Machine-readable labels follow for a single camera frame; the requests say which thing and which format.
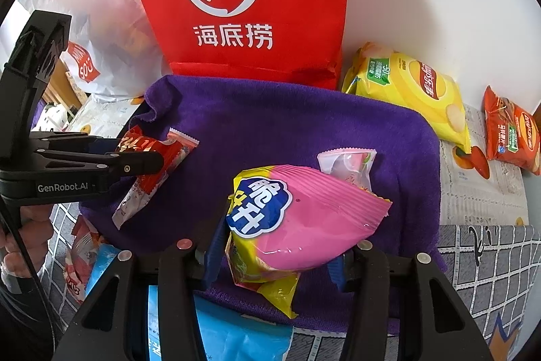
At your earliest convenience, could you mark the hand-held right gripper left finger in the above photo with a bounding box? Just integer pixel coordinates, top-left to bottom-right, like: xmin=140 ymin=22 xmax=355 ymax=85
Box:
xmin=51 ymin=217 xmax=231 ymax=361

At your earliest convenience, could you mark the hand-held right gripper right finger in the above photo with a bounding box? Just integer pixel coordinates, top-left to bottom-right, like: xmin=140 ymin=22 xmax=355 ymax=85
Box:
xmin=327 ymin=240 xmax=491 ymax=361

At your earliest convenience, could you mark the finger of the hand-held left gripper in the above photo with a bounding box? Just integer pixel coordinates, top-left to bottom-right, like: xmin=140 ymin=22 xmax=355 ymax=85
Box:
xmin=36 ymin=150 xmax=165 ymax=181
xmin=29 ymin=130 xmax=121 ymax=154

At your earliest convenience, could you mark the red white snack packet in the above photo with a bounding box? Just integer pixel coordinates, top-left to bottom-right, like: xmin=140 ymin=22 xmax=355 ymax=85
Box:
xmin=112 ymin=125 xmax=199 ymax=229

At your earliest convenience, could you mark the pink yellow snack bag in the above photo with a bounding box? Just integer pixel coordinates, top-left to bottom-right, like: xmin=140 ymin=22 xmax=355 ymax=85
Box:
xmin=224 ymin=164 xmax=393 ymax=319

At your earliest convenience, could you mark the white pink candy packet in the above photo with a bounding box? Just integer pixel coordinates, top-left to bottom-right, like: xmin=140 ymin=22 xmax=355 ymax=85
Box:
xmin=63 ymin=215 xmax=106 ymax=304

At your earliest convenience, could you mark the small pink snack packet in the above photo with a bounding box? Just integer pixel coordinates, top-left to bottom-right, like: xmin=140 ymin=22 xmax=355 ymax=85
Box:
xmin=317 ymin=149 xmax=377 ymax=193

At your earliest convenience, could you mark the person's left hand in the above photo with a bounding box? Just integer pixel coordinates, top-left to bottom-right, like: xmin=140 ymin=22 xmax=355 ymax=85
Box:
xmin=0 ymin=204 xmax=53 ymax=294

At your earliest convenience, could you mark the floral bedding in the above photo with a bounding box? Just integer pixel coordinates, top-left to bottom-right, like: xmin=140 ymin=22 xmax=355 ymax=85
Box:
xmin=36 ymin=101 xmax=77 ymax=133

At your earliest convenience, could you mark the wooden headboard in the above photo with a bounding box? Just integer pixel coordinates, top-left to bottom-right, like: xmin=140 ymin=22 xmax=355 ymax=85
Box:
xmin=42 ymin=59 xmax=85 ymax=120

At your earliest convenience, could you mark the blue tissue pack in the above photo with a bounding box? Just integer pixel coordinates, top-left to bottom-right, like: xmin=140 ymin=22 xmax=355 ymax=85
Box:
xmin=87 ymin=245 xmax=294 ymax=361

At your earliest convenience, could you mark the white plastic bag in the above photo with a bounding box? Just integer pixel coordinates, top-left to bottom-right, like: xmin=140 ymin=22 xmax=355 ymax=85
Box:
xmin=0 ymin=0 xmax=172 ymax=104

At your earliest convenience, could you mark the purple towel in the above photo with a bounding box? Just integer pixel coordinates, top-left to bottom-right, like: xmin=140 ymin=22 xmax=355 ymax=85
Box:
xmin=78 ymin=74 xmax=449 ymax=334

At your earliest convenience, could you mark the grey checked cloth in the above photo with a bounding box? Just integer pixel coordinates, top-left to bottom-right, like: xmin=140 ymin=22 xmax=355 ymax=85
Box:
xmin=42 ymin=198 xmax=541 ymax=361

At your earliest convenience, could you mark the yellow chip bag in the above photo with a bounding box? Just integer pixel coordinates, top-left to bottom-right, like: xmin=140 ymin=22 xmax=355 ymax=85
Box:
xmin=342 ymin=42 xmax=472 ymax=154

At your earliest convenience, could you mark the orange chip bag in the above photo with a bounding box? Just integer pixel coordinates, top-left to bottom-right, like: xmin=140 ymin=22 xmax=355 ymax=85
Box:
xmin=482 ymin=85 xmax=541 ymax=176

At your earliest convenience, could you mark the black cable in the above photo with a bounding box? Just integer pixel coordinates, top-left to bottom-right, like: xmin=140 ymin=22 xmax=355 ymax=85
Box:
xmin=0 ymin=196 xmax=57 ymax=361

